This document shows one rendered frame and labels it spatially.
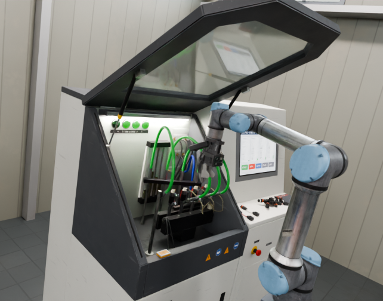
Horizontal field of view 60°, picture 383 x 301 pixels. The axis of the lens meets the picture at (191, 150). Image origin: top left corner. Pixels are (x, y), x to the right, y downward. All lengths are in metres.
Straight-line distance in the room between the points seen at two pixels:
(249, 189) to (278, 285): 1.01
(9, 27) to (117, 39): 1.09
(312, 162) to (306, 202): 0.14
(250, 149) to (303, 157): 1.03
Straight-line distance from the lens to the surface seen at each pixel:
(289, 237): 1.18
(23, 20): 3.32
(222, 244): 1.68
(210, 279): 1.75
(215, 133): 1.40
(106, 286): 1.61
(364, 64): 3.78
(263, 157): 2.21
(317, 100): 3.86
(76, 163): 1.72
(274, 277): 1.22
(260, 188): 2.22
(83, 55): 3.60
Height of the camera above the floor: 1.70
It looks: 13 degrees down
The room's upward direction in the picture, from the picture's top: 11 degrees clockwise
